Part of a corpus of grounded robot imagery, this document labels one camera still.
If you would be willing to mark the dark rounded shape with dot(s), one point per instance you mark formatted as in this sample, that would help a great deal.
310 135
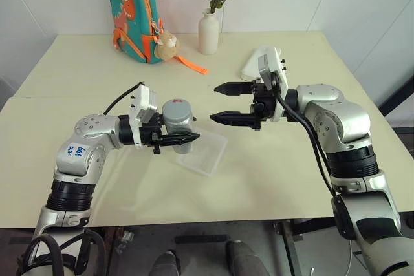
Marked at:
241 258
166 264

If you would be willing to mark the metal table frame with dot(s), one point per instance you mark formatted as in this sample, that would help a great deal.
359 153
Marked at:
291 243

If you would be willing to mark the grey jar lid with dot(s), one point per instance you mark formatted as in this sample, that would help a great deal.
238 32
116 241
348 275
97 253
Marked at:
176 109

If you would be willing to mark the clear plastic box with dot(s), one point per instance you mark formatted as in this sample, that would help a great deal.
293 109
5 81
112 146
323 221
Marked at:
207 153

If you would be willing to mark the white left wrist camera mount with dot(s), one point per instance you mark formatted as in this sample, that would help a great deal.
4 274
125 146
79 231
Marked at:
144 101

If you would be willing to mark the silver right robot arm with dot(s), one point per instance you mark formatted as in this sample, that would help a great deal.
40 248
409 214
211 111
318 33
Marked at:
343 121

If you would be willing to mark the black stand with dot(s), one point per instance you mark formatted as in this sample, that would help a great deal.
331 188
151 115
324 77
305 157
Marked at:
399 108

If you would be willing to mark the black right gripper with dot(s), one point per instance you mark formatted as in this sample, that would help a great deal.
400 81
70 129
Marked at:
263 101

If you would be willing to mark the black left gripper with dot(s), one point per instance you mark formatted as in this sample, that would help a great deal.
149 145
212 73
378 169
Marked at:
155 129

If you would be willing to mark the teal dinosaur backpack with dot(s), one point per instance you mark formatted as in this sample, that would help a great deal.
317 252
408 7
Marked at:
132 20

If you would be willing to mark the white ceramic vase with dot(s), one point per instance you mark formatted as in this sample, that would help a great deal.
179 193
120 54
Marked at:
208 35

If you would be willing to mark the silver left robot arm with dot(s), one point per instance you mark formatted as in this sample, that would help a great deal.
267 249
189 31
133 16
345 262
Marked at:
93 133

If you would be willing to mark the clear plastic jar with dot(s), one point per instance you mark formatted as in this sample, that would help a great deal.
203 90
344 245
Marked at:
181 129

